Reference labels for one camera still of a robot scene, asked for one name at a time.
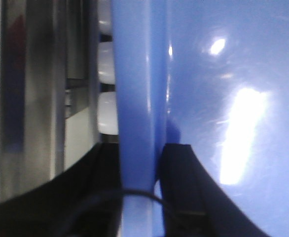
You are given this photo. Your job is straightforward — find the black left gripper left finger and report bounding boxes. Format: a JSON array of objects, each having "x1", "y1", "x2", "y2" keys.
[{"x1": 0, "y1": 143, "x2": 121, "y2": 237}]

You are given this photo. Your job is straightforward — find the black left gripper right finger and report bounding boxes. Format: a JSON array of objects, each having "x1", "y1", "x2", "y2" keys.
[{"x1": 159, "y1": 143, "x2": 267, "y2": 237}]

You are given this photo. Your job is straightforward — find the blue plastic tray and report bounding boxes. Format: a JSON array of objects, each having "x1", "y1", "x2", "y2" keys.
[{"x1": 111, "y1": 0, "x2": 289, "y2": 237}]

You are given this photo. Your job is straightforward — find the white conveyor roller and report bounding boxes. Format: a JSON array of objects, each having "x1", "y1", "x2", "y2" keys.
[
  {"x1": 97, "y1": 92, "x2": 118, "y2": 135},
  {"x1": 98, "y1": 0, "x2": 112, "y2": 36},
  {"x1": 98, "y1": 41, "x2": 115, "y2": 84}
]

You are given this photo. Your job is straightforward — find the thin black cable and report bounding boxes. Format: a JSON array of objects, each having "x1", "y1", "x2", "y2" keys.
[{"x1": 121, "y1": 189, "x2": 171, "y2": 213}]

